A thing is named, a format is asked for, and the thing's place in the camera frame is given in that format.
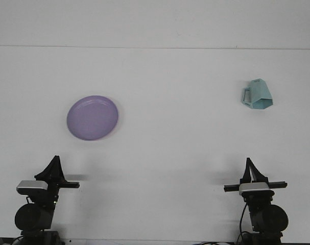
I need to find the purple round plate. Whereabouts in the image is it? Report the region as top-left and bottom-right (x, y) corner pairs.
(66, 95), (119, 141)

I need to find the pale blue faceted cup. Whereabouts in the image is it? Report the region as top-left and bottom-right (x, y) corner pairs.
(240, 78), (274, 110)

